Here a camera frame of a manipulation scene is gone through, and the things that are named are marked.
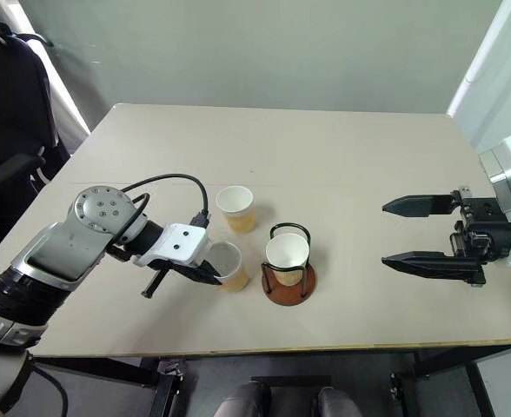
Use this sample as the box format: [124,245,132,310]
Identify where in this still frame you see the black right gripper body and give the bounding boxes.
[448,186,511,265]

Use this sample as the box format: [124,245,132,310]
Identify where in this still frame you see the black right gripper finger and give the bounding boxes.
[382,193,457,218]
[381,251,488,287]

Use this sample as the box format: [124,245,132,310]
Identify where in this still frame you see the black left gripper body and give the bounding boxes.
[146,258,183,274]

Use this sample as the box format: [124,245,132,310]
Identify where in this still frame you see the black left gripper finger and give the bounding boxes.
[141,268,169,299]
[174,261,223,287]

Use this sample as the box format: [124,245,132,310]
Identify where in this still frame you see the white and tan paper cup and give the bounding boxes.
[265,234,309,287]
[215,185,256,235]
[202,242,251,292]

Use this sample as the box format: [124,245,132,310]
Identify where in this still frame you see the dark rounded shape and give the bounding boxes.
[315,386,363,417]
[214,381,272,417]

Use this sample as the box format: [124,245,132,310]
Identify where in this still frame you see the black office chair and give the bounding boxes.
[0,0,72,266]

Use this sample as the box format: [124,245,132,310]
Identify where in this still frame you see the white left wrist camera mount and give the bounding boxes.
[129,222,211,268]

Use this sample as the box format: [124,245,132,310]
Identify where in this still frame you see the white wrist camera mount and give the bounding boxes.
[129,222,211,268]
[478,135,511,268]

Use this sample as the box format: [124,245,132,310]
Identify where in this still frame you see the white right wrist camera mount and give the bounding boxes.
[478,135,511,268]

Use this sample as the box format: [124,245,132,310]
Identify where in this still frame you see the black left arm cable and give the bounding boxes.
[110,173,214,255]

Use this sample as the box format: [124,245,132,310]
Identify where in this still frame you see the black wire cup holder, wooden base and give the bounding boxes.
[261,222,317,307]

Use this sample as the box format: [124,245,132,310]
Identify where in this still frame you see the black metal table frame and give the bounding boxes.
[33,341,511,417]

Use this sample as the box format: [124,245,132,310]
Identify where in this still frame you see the white door frame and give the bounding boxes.
[445,0,511,147]

